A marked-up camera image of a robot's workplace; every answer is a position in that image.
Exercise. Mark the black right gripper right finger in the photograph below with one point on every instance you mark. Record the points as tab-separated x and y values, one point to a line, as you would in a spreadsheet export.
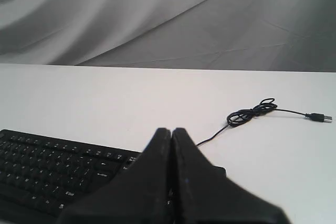
204	194

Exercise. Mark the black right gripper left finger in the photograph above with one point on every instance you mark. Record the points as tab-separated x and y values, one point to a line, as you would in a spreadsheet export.
137	195

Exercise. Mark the grey backdrop cloth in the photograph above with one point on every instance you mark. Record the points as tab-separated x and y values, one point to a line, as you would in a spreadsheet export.
270	35

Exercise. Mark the black computer keyboard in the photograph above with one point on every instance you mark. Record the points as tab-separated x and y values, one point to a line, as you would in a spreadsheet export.
41	176

